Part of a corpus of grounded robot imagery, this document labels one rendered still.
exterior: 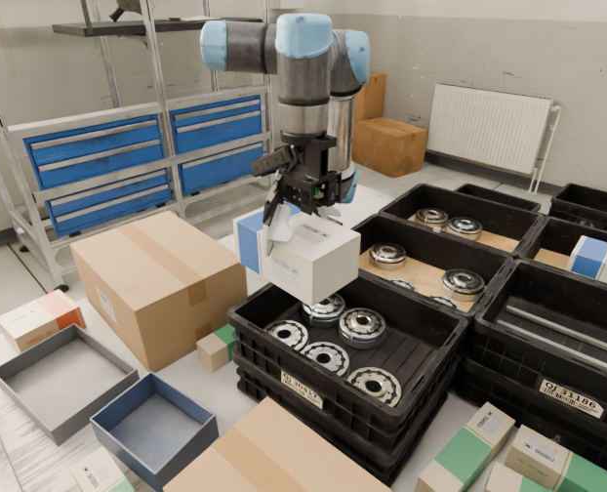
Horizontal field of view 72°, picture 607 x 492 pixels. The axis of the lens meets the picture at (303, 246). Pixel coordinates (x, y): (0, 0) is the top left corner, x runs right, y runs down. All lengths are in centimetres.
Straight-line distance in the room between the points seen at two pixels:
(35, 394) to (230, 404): 45
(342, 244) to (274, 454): 35
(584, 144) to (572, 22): 91
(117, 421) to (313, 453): 47
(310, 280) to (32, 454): 68
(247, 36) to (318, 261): 36
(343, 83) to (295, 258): 55
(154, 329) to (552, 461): 84
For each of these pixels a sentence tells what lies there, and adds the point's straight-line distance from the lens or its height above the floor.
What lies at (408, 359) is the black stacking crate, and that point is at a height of 83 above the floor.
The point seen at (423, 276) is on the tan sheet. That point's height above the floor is 83.
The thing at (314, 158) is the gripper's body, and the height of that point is 128.
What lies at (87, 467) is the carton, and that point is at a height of 76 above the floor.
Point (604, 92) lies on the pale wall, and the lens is 400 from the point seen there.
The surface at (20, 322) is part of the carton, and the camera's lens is 129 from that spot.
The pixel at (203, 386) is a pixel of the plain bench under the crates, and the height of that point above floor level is 70.
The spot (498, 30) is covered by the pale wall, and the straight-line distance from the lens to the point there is 421.
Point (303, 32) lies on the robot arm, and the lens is 60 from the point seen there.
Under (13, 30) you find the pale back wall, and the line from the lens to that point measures 336.
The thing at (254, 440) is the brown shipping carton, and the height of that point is 86.
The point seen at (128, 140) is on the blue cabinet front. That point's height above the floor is 77.
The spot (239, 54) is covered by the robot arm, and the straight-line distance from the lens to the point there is 73.
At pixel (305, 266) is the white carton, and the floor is 112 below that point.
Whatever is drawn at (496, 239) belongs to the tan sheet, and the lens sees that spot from 144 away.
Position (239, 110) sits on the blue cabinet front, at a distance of 309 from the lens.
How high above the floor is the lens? 149
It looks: 31 degrees down
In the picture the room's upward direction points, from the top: straight up
